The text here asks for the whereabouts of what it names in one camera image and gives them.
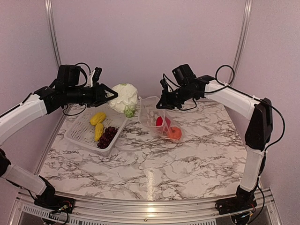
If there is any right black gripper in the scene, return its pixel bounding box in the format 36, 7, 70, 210
156, 85, 196, 110

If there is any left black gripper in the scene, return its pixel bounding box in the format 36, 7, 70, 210
65, 82, 118, 107

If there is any white cauliflower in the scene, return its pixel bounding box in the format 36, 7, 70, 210
108, 83, 138, 118

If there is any clear zip top bag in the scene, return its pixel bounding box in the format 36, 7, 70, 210
138, 96, 183, 142

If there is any red bell pepper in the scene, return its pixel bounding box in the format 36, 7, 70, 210
156, 116, 171, 127

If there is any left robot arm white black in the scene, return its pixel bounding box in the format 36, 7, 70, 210
0, 83, 118, 209

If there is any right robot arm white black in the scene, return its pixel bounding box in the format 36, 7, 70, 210
156, 75, 273, 210

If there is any yellow banana piece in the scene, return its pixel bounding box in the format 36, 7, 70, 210
90, 112, 106, 126

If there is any yellow corn cob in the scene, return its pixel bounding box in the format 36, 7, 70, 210
94, 123, 104, 142

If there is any dark red grape bunch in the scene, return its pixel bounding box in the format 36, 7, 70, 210
97, 127, 118, 149

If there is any white plastic basket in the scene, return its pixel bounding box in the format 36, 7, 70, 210
64, 105, 128, 157

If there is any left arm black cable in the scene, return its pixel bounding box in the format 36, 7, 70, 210
62, 62, 94, 117

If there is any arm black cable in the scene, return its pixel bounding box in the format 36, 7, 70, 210
163, 65, 236, 111
62, 62, 94, 117

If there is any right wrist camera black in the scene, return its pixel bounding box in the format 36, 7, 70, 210
172, 64, 196, 87

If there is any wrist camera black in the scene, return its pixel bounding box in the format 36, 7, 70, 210
172, 64, 196, 87
55, 65, 81, 88

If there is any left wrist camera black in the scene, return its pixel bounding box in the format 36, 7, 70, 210
55, 65, 81, 88

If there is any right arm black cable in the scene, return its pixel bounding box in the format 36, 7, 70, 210
163, 65, 236, 111

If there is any right aluminium frame post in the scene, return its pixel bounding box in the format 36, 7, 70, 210
230, 0, 253, 85

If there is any aluminium frame post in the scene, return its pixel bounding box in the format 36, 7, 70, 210
45, 0, 61, 67
230, 0, 253, 85

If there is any left aluminium frame post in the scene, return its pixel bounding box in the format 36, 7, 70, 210
45, 0, 61, 67

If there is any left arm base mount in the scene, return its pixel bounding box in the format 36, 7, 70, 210
34, 187, 75, 214

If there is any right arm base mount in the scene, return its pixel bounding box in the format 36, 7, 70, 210
215, 187, 257, 215

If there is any front aluminium rail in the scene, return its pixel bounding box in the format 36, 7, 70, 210
9, 185, 284, 225

